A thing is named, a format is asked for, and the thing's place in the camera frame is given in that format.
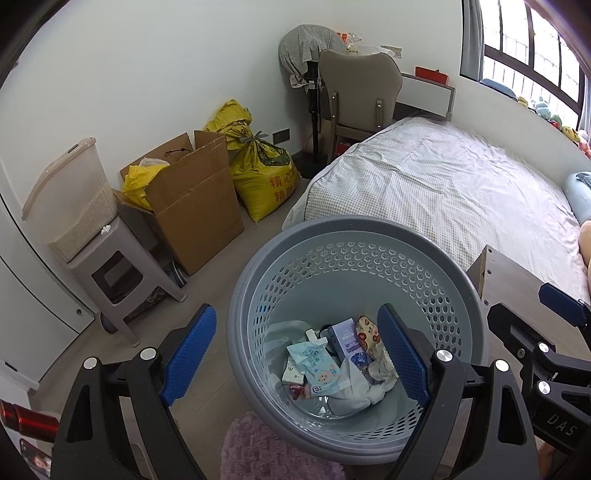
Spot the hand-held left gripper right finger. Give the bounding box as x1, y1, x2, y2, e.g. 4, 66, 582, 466
377, 304, 540, 480

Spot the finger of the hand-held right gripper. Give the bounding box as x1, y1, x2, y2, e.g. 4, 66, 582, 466
487, 302, 558, 385
539, 283, 591, 329

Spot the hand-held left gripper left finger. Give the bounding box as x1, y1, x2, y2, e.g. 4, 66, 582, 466
50, 305, 217, 480

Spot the beige tissue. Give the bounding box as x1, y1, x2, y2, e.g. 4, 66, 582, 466
367, 346, 400, 384

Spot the red and beige snack wrapper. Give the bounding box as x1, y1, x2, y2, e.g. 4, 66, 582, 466
355, 315, 384, 361

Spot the lavender carton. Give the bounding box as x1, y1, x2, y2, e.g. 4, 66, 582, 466
329, 318, 370, 374

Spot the white wet wipe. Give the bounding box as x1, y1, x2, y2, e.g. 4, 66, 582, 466
330, 357, 398, 418

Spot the light blue wet wipes packet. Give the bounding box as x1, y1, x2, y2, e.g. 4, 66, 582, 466
286, 337, 354, 400

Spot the grey perforated plastic basket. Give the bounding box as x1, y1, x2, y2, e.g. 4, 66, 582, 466
226, 216, 488, 464

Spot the green and white carton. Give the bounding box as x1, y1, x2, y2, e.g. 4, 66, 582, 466
281, 357, 305, 386

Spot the beige teddy bear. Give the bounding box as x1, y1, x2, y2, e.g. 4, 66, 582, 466
577, 219, 591, 278

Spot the light blue bolster pillow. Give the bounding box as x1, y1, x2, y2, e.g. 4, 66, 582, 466
563, 173, 591, 219

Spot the purple fluffy rug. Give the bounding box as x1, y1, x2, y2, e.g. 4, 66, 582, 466
221, 412, 347, 480

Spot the grey plastic stool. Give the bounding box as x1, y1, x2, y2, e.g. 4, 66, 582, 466
67, 217, 188, 347

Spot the brown cardboard box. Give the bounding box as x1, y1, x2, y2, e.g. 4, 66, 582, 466
113, 130, 245, 276

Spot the bed with checkered sheet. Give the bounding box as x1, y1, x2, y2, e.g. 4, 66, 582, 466
281, 115, 591, 305

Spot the white cabinet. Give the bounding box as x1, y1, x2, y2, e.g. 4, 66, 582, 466
0, 185, 100, 384

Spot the red glossy object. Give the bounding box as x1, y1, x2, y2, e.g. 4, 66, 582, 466
0, 399, 61, 432

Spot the yellow plastic bag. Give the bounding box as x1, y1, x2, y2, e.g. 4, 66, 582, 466
122, 164, 169, 210

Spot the row of plush toys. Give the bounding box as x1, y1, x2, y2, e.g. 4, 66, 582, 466
517, 95, 591, 160

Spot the translucent beige storage bin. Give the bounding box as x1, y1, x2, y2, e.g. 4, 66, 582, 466
21, 137, 118, 263

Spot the yellow printed sack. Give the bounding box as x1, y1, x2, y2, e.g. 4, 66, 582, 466
231, 131, 303, 222

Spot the blue cushion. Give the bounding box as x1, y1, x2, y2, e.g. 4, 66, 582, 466
479, 78, 517, 99

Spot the yellow plain sack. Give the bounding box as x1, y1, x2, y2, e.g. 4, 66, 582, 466
205, 99, 254, 151

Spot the white and grey desk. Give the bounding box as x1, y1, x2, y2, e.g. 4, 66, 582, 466
399, 71, 457, 121

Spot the red flat box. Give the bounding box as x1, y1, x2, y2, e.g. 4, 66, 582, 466
414, 66, 450, 85

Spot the beige upholstered chair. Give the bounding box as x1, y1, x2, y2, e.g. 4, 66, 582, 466
318, 49, 403, 160

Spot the grey curtain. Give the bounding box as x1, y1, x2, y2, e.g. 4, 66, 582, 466
460, 0, 485, 80

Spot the standing fan with checkered cover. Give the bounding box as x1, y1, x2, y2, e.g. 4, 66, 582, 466
278, 24, 347, 178

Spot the window with dark frame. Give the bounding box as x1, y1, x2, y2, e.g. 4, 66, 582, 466
480, 0, 591, 125

